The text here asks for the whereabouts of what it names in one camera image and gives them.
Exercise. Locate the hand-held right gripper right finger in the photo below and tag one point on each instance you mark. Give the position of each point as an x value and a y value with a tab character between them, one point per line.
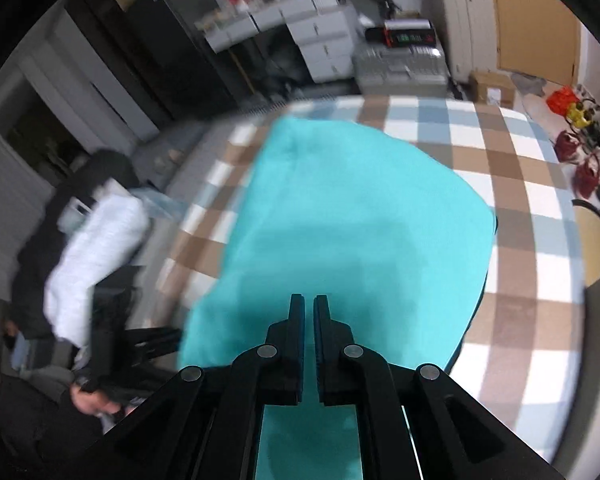
322	330

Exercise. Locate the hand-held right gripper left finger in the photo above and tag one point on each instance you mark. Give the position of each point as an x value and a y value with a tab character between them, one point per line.
296	330

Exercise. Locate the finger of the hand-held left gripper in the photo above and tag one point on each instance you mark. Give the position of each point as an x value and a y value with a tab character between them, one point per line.
155	352
155	334

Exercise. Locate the teal hooded zip jacket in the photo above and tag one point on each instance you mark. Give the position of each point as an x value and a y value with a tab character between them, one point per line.
355	220

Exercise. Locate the person's left forearm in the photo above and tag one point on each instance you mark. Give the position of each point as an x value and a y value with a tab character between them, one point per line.
40	425

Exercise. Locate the person's left hand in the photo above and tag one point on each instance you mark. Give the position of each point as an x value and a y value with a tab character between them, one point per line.
92	400

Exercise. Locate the white folded cloth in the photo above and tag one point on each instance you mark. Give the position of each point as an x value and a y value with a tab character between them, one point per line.
100	250

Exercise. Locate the blue plaid cloth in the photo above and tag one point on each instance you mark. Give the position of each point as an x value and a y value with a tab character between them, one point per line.
160	205

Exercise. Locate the white curtain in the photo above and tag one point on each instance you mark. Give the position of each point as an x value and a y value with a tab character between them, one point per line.
10	210

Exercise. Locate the black cloth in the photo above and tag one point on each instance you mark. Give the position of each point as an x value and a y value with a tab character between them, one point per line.
105	170

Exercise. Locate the dark glass window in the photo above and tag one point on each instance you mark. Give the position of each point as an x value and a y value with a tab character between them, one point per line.
35	130

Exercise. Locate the white wardrobe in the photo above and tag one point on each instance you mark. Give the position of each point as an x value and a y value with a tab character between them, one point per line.
120	105

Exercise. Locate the checkered bed sheet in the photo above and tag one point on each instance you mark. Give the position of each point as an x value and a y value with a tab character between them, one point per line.
505	160

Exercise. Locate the black bag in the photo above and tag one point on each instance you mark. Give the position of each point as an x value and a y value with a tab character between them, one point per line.
285	70

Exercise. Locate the silver ribbed suitcase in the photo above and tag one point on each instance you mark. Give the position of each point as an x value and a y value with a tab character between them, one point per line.
400	67

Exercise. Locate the tall dark cabinet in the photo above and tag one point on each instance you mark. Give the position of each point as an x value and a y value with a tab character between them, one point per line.
105	50

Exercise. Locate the white drawer dresser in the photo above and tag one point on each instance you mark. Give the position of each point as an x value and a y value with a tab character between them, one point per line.
320	45

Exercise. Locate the black refrigerator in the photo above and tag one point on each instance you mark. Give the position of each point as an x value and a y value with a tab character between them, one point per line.
190	45

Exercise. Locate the small closed cardboard box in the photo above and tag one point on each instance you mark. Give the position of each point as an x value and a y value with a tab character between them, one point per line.
492	89

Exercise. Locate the black and red shoe box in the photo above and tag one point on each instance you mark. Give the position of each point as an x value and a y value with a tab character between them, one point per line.
405	37

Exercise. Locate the pile of dresser clutter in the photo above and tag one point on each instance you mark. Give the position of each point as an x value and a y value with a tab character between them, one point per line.
230	10

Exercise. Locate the red plastic bag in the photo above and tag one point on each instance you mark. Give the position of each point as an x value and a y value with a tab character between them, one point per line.
562	101

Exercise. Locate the white hard suitcase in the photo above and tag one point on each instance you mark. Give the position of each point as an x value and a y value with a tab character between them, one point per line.
460	25

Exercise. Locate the yellow bag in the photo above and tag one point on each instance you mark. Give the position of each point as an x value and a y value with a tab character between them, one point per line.
579	112

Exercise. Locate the tan wooden door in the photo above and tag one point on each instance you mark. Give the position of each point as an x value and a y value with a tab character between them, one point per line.
535	25

